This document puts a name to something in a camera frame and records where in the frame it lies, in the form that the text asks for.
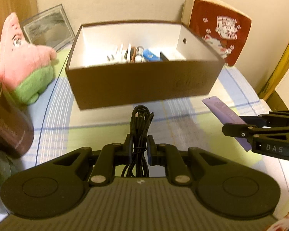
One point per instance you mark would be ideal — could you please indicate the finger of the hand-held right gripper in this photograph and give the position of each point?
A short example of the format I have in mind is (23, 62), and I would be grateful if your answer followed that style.
(251, 120)
(233, 128)

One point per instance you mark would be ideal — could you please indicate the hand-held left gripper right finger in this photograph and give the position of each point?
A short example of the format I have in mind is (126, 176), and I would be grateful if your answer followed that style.
(150, 149)

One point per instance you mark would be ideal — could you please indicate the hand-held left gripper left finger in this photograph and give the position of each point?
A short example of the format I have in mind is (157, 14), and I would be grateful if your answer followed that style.
(128, 147)

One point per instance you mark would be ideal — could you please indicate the purple box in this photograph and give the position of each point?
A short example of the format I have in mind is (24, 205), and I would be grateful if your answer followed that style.
(221, 113)

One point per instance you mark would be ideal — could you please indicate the brown cardboard box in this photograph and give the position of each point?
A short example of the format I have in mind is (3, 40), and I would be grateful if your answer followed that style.
(134, 84)

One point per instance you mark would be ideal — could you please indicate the clear plastic case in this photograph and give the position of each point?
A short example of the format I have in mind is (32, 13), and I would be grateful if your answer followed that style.
(178, 56)

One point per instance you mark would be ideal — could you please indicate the small dark red bottle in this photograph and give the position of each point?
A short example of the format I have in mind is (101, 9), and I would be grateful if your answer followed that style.
(139, 55)

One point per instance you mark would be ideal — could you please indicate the blue hand cream tube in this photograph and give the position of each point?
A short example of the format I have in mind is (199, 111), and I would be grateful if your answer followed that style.
(151, 55)

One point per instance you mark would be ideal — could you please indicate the checked tablecloth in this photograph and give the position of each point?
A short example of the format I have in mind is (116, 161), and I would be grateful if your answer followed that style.
(86, 130)

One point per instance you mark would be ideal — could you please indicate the white and wood chair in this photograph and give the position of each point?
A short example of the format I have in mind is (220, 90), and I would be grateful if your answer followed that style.
(286, 81)

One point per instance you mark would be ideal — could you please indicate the red cat print cushion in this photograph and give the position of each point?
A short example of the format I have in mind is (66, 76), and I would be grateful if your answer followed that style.
(207, 7)

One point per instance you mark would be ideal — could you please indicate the dark red thermos flask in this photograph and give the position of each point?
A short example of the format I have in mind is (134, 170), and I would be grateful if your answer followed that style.
(4, 125)

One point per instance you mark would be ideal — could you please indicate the glass jar with green lid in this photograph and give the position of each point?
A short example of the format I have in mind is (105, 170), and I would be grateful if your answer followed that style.
(0, 175)

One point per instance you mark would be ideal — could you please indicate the pink starfish plush toy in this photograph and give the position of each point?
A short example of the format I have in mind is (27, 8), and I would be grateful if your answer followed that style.
(21, 60)

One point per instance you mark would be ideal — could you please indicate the framed landscape picture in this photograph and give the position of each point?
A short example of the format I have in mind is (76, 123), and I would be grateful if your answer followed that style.
(48, 26)

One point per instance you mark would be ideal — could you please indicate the wooden door frame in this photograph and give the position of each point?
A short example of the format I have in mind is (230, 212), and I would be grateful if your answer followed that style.
(14, 0)

